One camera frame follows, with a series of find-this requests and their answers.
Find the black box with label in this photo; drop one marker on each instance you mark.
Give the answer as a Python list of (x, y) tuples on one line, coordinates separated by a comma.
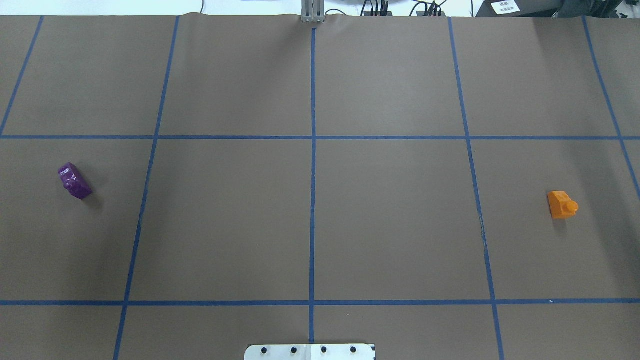
[(518, 8)]

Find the aluminium frame post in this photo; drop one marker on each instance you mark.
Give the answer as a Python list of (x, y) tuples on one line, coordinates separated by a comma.
[(313, 11)]

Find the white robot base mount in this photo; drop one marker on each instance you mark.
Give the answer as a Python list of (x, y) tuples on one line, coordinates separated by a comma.
[(331, 351)]

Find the orange trapezoid block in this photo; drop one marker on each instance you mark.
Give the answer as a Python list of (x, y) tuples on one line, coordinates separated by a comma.
[(561, 206)]

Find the purple trapezoid block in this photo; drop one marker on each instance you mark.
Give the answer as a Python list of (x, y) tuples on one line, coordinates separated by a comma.
[(73, 181)]

